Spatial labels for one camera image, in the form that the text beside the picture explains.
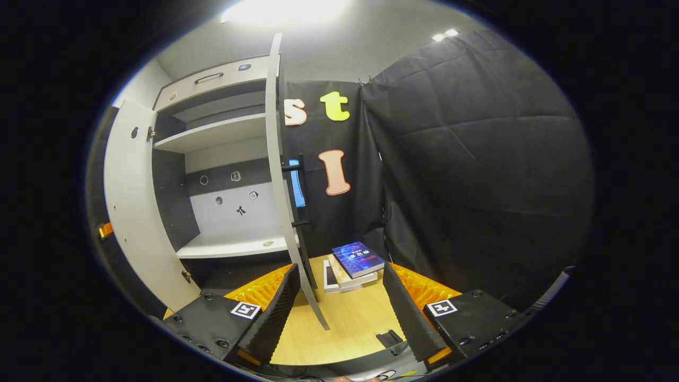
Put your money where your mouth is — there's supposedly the grey double-door shoe cabinet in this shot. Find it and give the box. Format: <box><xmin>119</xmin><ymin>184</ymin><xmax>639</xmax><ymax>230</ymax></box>
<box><xmin>151</xmin><ymin>56</ymin><xmax>319</xmax><ymax>298</ymax></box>

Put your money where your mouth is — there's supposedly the black backdrop cloth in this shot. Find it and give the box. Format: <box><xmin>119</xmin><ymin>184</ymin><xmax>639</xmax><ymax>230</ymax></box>
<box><xmin>85</xmin><ymin>29</ymin><xmax>595</xmax><ymax>314</ymax></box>

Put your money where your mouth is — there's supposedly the white and black book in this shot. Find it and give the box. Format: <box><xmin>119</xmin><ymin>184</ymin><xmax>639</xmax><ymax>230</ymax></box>
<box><xmin>323</xmin><ymin>260</ymin><xmax>364</xmax><ymax>294</ymax></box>

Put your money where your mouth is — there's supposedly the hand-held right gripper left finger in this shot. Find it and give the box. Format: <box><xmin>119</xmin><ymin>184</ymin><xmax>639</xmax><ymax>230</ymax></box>
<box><xmin>162</xmin><ymin>263</ymin><xmax>301</xmax><ymax>368</ymax></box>

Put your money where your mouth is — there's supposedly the blue book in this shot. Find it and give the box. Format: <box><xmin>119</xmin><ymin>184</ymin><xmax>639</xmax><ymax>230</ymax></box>
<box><xmin>332</xmin><ymin>241</ymin><xmax>385</xmax><ymax>279</ymax></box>

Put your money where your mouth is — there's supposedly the grey ribbed hose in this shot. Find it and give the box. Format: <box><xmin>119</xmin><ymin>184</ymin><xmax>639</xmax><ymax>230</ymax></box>
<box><xmin>525</xmin><ymin>270</ymin><xmax>576</xmax><ymax>317</ymax></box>

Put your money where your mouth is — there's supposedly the cream book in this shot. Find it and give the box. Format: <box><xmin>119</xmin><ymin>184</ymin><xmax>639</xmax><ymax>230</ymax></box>
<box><xmin>328</xmin><ymin>255</ymin><xmax>378</xmax><ymax>289</ymax></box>

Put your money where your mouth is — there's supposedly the grey cabinet drawer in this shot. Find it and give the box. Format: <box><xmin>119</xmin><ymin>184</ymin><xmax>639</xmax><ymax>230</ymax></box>
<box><xmin>154</xmin><ymin>56</ymin><xmax>279</xmax><ymax>112</ymax></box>

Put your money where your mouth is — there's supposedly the small black box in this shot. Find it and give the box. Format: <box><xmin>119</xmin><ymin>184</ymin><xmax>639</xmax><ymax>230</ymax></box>
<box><xmin>377</xmin><ymin>330</ymin><xmax>405</xmax><ymax>349</ymax></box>

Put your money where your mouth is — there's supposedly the large ceiling light panel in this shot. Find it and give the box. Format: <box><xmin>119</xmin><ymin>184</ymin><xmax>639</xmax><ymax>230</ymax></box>
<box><xmin>220</xmin><ymin>0</ymin><xmax>351</xmax><ymax>27</ymax></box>

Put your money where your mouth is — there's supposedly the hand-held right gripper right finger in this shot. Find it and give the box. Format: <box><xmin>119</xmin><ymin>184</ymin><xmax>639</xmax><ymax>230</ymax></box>
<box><xmin>382</xmin><ymin>261</ymin><xmax>531</xmax><ymax>366</ymax></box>

